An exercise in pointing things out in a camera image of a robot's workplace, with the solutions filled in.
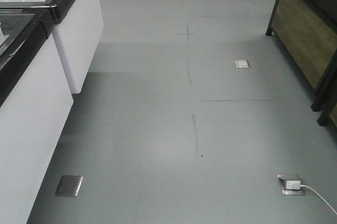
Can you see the steel floor socket cover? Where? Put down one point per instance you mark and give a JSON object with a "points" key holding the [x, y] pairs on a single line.
{"points": [[69, 186]]}

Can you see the white chest freezer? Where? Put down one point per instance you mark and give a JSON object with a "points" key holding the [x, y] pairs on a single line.
{"points": [[78, 25], [35, 103]]}

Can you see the far white chest freezer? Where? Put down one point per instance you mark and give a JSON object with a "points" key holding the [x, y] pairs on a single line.
{"points": [[78, 25]]}

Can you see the open floor socket box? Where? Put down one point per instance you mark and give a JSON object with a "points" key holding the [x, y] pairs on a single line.
{"points": [[282, 179]]}

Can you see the near white chest freezer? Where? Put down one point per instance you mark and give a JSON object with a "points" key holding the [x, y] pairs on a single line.
{"points": [[35, 103]]}

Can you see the far steel floor socket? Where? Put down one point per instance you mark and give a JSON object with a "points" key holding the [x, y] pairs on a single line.
{"points": [[242, 64]]}

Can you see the white power adapter plug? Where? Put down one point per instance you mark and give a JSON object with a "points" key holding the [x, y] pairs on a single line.
{"points": [[293, 185]]}

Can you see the dark wooden display stand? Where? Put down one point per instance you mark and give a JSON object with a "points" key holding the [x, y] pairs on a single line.
{"points": [[307, 30]]}

